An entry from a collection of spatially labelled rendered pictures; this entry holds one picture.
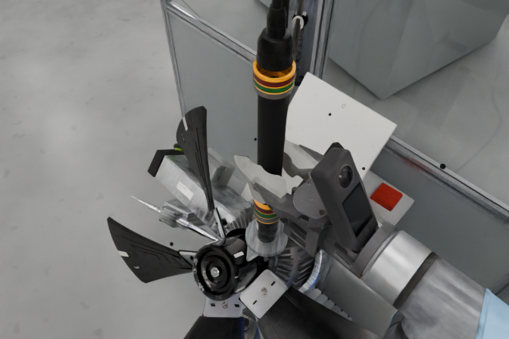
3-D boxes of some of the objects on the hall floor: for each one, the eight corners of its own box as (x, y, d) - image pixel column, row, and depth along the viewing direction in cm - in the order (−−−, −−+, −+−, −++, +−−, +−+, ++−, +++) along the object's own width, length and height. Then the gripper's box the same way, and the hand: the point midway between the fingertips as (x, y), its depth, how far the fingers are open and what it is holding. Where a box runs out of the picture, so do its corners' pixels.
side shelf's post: (318, 282, 215) (346, 188, 150) (325, 287, 213) (355, 194, 149) (313, 287, 213) (339, 195, 148) (320, 293, 211) (348, 202, 147)
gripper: (341, 303, 51) (219, 198, 61) (395, 241, 56) (274, 152, 66) (355, 274, 45) (214, 160, 54) (413, 205, 50) (276, 113, 59)
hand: (254, 148), depth 57 cm, fingers closed on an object, 4 cm apart
